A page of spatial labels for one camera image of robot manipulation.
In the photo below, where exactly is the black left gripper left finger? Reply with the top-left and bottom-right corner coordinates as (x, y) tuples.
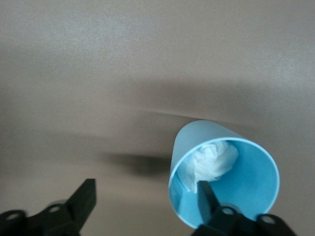
(0, 178), (96, 236)

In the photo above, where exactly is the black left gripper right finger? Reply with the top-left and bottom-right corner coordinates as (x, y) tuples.
(191, 180), (297, 236)

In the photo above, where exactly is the blue cup holding tissue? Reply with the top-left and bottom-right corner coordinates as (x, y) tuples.
(168, 119), (281, 228)

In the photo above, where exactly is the crumpled white tissue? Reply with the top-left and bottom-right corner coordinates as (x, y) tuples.
(176, 141), (240, 194)

